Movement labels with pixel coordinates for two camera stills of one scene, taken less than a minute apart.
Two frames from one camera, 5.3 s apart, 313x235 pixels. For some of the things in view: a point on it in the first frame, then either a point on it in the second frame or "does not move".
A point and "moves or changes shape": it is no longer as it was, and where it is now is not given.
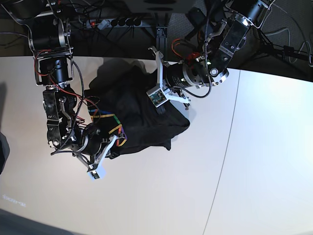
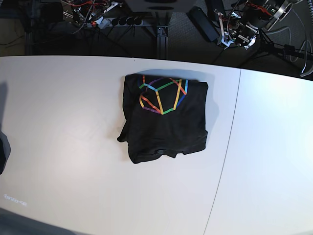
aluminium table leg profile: [162, 41] does not move
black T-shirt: [119, 105] moves or changes shape
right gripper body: [177, 80] → [233, 30]
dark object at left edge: [4, 151] does not move
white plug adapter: [104, 23] does not move
